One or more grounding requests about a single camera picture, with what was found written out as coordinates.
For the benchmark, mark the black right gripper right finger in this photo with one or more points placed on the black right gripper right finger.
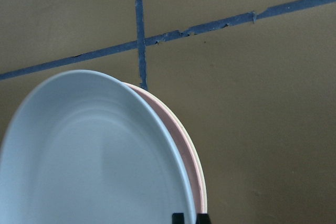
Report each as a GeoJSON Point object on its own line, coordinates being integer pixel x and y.
{"type": "Point", "coordinates": [203, 218]}

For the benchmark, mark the cream white plate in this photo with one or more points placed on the cream white plate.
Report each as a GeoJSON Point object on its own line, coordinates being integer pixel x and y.
{"type": "Point", "coordinates": [194, 155]}

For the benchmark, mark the blue plate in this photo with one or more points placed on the blue plate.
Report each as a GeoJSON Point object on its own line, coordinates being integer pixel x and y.
{"type": "Point", "coordinates": [85, 148]}

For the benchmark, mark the pink plate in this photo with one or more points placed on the pink plate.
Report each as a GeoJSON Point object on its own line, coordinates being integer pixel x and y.
{"type": "Point", "coordinates": [181, 145]}

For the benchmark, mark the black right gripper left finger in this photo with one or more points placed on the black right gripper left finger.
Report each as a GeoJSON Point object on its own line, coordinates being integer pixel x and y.
{"type": "Point", "coordinates": [178, 219]}

